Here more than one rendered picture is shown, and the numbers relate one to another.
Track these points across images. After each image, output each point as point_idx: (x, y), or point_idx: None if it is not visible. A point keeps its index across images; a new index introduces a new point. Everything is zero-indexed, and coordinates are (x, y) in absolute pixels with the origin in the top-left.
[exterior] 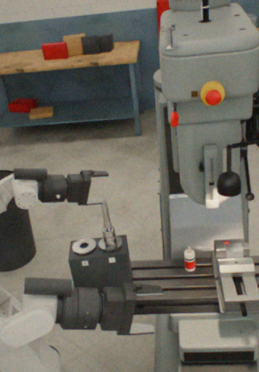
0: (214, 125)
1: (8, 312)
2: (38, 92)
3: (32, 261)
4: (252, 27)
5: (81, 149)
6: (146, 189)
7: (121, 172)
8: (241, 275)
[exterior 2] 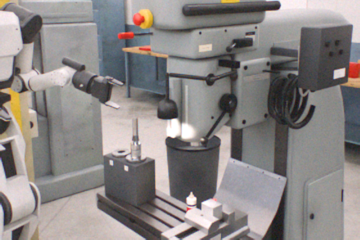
0: (181, 62)
1: (5, 138)
2: None
3: None
4: None
5: None
6: (357, 221)
7: (348, 197)
8: (198, 228)
